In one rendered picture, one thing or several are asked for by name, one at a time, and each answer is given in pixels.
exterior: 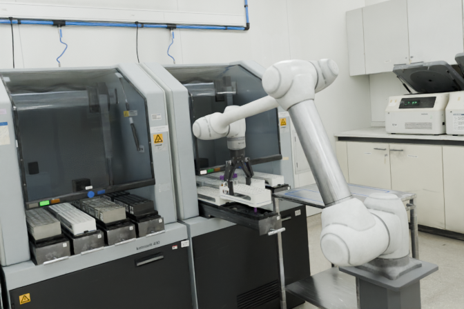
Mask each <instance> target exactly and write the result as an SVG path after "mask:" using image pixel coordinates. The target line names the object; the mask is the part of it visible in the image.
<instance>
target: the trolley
mask: <svg viewBox="0 0 464 309"><path fill-rule="evenodd" d="M347 184H348V186H349V189H350V191H351V194H352V197H353V198H357V199H359V200H360V201H362V202H364V200H365V199H366V198H367V197H368V196H369V195H370V194H372V193H377V192H384V193H391V194H394V195H396V196H397V197H398V198H399V199H400V200H401V201H402V202H404V201H408V200H409V203H407V204H406V206H407V207H406V208H405V209H406V211H408V210H410V224H411V239H412V258H415V259H419V252H418V222H417V206H416V198H417V194H415V193H410V192H402V191H397V190H389V189H384V188H376V187H371V186H363V185H358V184H353V183H347ZM271 196H272V198H273V211H274V212H278V214H280V212H279V202H278V199H283V200H286V201H291V202H295V203H300V204H303V205H306V206H312V207H315V208H320V209H324V208H325V205H324V203H323V200H322V197H321V195H320V192H319V190H318V187H317V185H316V183H313V184H309V185H306V186H301V187H298V188H293V189H289V190H284V191H281V192H276V193H273V194H271ZM275 243H276V252H277V262H278V280H279V289H280V307H281V309H287V305H286V295H285V291H287V292H289V293H291V294H293V295H295V296H297V297H299V298H301V299H303V300H305V301H307V302H309V303H311V304H312V305H314V306H316V307H318V308H320V309H360V304H359V292H358V278H357V277H355V276H352V275H348V274H347V273H344V272H341V271H339V269H338V268H337V266H336V265H334V264H331V268H329V269H327V270H324V271H322V272H319V273H317V274H314V275H311V276H310V277H307V278H304V279H301V280H299V281H297V282H294V283H291V284H289V285H287V286H285V285H284V267H283V258H282V240H281V232H279V233H276V234H275Z"/></svg>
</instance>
